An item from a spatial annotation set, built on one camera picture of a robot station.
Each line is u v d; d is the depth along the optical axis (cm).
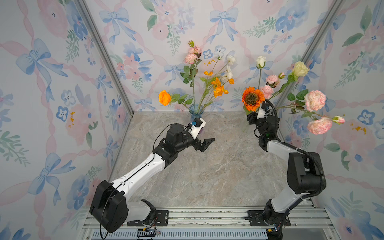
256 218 73
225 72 88
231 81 86
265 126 71
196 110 98
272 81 77
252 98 63
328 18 72
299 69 67
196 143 65
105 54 85
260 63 76
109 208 40
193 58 80
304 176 48
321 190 44
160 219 74
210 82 87
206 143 64
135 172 47
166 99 70
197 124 61
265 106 78
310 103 56
